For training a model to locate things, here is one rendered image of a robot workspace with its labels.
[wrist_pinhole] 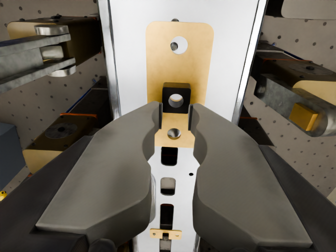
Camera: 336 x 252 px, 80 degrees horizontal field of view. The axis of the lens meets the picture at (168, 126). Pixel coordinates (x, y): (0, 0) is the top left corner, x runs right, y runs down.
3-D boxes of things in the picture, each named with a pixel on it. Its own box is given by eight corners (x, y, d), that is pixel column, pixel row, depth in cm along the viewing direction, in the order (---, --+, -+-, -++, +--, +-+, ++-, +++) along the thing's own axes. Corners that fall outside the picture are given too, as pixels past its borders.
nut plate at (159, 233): (182, 230, 52) (182, 235, 51) (181, 238, 54) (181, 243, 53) (149, 228, 52) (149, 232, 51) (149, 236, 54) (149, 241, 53)
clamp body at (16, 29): (129, 37, 57) (73, 75, 27) (95, 36, 57) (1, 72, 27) (128, 10, 54) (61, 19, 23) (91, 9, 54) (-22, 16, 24)
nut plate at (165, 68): (198, 146, 15) (199, 156, 14) (148, 143, 16) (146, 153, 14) (215, 23, 11) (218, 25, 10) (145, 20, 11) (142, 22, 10)
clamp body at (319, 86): (270, 63, 59) (363, 125, 29) (229, 62, 59) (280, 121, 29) (277, 39, 56) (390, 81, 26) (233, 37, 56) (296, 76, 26)
